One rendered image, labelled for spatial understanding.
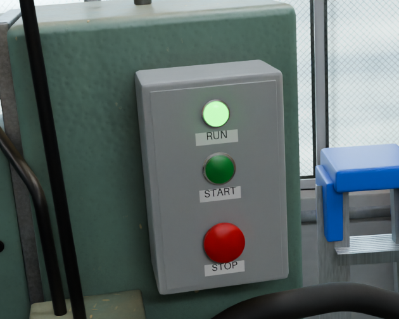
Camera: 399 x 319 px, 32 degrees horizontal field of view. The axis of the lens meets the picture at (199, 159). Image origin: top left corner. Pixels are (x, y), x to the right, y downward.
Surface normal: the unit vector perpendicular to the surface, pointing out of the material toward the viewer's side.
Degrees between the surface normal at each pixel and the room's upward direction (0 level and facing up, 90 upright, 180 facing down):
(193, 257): 90
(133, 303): 0
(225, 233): 81
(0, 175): 90
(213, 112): 88
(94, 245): 90
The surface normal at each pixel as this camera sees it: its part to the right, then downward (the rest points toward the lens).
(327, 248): -0.09, 0.15
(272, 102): 0.16, 0.27
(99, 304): -0.07, -0.96
